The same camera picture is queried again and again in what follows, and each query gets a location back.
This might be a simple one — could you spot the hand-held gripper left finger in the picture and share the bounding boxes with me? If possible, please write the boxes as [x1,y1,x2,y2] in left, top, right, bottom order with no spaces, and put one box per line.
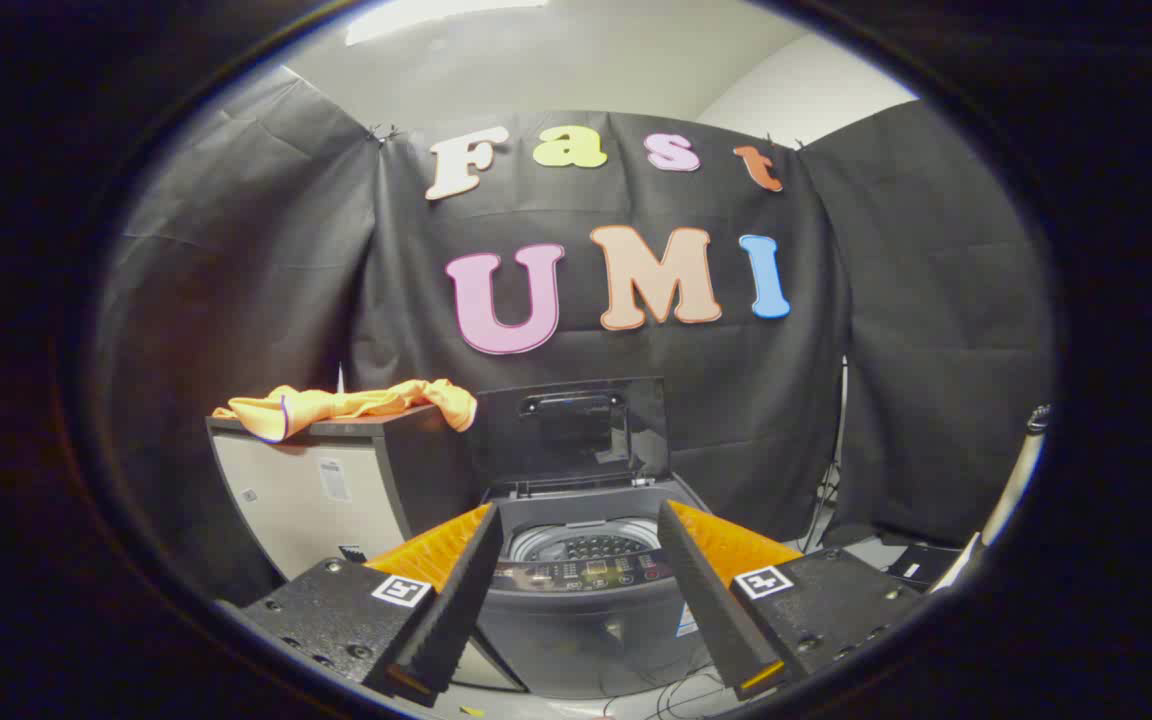
[221,503,505,709]

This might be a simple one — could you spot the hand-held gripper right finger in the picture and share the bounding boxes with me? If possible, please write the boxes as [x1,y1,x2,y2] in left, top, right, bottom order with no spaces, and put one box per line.
[656,499,927,702]

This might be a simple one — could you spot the grey washing machine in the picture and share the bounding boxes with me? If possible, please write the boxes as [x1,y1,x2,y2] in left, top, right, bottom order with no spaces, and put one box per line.
[476,476,729,699]

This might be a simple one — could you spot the orange shirt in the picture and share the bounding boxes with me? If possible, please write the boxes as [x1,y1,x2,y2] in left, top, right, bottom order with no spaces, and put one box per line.
[213,378,478,444]

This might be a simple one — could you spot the grey cabinet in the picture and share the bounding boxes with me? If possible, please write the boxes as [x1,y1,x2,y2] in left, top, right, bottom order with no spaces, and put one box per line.
[206,404,529,693]

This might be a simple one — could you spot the small black box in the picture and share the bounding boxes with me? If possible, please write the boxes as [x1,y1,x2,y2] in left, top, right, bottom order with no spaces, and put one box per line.
[886,543,963,587]

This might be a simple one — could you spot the silver metal pole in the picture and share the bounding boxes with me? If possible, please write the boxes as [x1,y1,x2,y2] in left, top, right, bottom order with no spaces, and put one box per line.
[980,404,1053,547]

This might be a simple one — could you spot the black backdrop cloth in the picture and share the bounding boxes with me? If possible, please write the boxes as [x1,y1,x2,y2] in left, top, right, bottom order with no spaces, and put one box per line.
[96,65,1055,601]

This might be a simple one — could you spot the thin floor cables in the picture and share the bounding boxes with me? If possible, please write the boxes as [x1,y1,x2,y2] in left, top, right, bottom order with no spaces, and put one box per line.
[596,668,737,720]

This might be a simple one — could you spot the black stand with cables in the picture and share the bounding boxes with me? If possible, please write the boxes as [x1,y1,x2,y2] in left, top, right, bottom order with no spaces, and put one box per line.
[804,355,850,553]

